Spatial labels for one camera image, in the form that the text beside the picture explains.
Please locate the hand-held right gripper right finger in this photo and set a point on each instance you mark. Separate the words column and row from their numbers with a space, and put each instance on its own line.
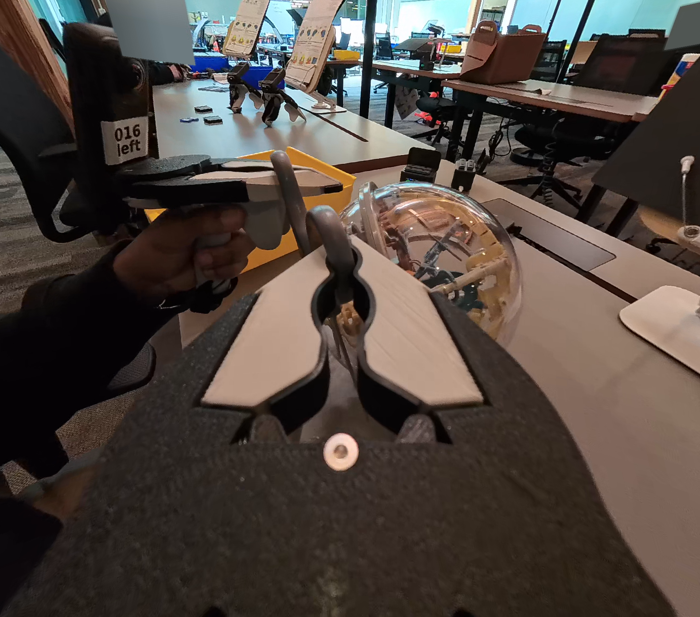
column 415, row 349

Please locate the yellow plastic bin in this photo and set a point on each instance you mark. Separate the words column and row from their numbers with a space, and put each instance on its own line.
column 273, row 256

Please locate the wooden office desk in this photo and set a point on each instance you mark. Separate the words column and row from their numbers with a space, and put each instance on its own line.
column 547, row 97

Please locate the small black charger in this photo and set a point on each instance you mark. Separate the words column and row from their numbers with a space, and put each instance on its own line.
column 469, row 176

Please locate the small cardboard instruction board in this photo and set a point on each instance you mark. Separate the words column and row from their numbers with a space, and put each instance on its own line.
column 249, row 20

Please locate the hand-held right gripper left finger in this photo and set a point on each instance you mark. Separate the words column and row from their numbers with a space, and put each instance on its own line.
column 262, row 349

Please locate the black floor lamp pole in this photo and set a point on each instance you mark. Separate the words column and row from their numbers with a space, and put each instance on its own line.
column 372, row 26

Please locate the brown tote bag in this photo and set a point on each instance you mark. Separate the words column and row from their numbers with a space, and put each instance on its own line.
column 508, row 56

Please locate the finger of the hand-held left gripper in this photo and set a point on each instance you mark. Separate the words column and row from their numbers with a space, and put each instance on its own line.
column 262, row 187
column 246, row 167

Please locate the spare hand-held gripper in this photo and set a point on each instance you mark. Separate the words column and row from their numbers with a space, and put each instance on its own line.
column 240, row 86
column 276, row 97

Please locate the black display board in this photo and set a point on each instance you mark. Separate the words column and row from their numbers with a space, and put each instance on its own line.
column 645, row 157

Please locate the small black case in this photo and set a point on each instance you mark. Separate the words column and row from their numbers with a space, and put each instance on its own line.
column 421, row 165

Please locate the tall cardboard instruction board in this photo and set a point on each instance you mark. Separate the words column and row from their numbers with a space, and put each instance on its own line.
column 322, row 26

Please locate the person's left hand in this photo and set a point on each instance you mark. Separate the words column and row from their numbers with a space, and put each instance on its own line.
column 158, row 261

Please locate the clear maze puzzle ball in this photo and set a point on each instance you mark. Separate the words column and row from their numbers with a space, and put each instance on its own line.
column 437, row 245

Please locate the person's left forearm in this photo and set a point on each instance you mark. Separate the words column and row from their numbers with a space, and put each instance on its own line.
column 71, row 343

